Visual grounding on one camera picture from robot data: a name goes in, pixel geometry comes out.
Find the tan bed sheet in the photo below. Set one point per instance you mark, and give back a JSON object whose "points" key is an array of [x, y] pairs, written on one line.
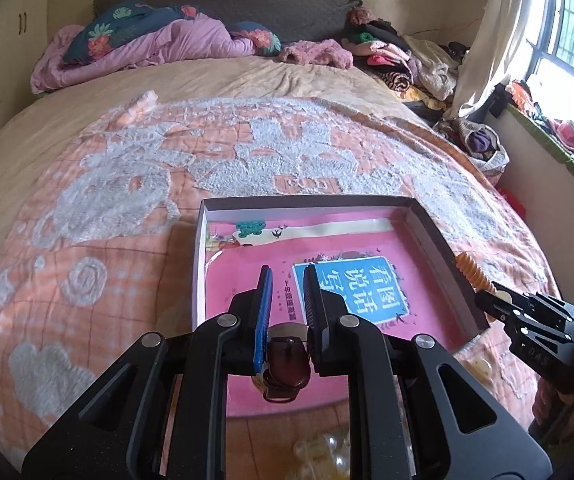
{"points": [[37, 135]]}

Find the floral laundry bag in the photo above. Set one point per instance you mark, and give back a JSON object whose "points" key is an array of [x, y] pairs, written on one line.
{"points": [[482, 146]]}

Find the shallow cardboard box tray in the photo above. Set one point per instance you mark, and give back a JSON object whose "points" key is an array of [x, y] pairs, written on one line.
{"points": [[383, 254]]}

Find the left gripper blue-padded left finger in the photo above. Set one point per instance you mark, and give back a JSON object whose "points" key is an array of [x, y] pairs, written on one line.
{"points": [[263, 309]]}

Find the dark grey headboard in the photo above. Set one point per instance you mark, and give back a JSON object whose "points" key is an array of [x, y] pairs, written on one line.
{"points": [[290, 20]]}

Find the cream curtain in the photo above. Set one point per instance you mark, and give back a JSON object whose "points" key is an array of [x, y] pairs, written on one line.
{"points": [[498, 53]]}

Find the clothes on window sill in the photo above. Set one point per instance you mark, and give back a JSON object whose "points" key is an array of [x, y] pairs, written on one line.
{"points": [[555, 136]]}

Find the pink children's book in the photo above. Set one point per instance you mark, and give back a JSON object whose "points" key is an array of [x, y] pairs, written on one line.
{"points": [[384, 265]]}

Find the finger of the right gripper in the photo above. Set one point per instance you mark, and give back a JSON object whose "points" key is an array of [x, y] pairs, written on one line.
{"points": [[539, 307], [536, 333]]}

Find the dark floral pillow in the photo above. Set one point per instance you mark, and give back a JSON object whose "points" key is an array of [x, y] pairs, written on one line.
{"points": [[120, 25]]}

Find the pile of clothes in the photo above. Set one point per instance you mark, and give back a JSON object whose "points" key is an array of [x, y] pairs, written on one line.
{"points": [[415, 70]]}

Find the orange white patterned quilt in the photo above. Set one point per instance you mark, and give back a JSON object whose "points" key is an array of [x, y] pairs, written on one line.
{"points": [[101, 250]]}

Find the red plastic box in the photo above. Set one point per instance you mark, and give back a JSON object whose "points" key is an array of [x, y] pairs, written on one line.
{"points": [[513, 202]]}

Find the pink purple duvet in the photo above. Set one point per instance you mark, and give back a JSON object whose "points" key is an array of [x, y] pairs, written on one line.
{"points": [[181, 40]]}

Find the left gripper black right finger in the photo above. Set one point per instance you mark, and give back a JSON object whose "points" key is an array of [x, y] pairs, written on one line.
{"points": [[320, 327]]}

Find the pink fluffy garment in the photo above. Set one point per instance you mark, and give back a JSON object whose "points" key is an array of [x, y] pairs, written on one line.
{"points": [[324, 53]]}

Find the red strap wristwatch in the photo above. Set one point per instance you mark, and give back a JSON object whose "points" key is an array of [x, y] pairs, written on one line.
{"points": [[286, 369]]}

